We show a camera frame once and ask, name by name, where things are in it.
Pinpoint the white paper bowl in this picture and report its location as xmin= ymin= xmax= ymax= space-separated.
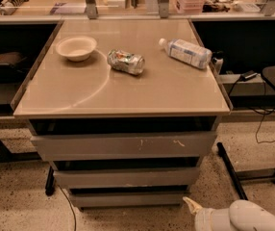
xmin=56 ymin=36 xmax=97 ymax=62

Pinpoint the grey top drawer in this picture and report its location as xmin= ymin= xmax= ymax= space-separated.
xmin=31 ymin=132 xmax=216 ymax=161

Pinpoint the black power adapter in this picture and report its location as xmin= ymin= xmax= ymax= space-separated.
xmin=240 ymin=70 xmax=258 ymax=82

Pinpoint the grey bottom drawer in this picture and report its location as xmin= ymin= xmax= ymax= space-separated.
xmin=69 ymin=192 xmax=187 ymax=208

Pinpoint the grey drawer cabinet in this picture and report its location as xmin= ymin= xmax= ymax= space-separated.
xmin=10 ymin=18 xmax=234 ymax=212

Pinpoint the black floor cable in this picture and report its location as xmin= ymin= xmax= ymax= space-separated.
xmin=58 ymin=185 xmax=78 ymax=231

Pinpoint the crushed soda can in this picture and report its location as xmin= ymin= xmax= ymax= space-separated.
xmin=107 ymin=49 xmax=144 ymax=76

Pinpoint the black cable right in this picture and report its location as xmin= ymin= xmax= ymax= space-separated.
xmin=246 ymin=77 xmax=275 ymax=145

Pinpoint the grey middle drawer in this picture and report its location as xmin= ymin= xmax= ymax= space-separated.
xmin=54 ymin=167 xmax=199 ymax=189

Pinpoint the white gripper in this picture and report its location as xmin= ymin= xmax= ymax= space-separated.
xmin=183 ymin=196 xmax=231 ymax=231

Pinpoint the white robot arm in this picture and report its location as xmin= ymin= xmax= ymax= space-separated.
xmin=183 ymin=197 xmax=275 ymax=231

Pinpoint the grey drawer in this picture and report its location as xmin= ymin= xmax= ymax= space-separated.
xmin=31 ymin=132 xmax=216 ymax=161
xmin=54 ymin=167 xmax=199 ymax=189
xmin=69 ymin=192 xmax=187 ymax=208

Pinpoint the clear plastic water bottle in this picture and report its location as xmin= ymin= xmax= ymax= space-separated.
xmin=159 ymin=38 xmax=213 ymax=69

